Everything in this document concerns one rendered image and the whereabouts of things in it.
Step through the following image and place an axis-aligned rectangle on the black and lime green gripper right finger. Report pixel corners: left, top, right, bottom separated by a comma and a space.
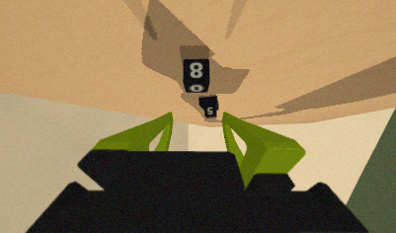
222, 112, 306, 190

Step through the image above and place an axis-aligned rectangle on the black calendar cube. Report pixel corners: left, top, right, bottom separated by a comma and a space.
183, 59, 210, 93
204, 105, 217, 118

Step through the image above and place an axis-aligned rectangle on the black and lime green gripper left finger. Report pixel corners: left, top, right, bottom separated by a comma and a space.
91, 112, 173, 151

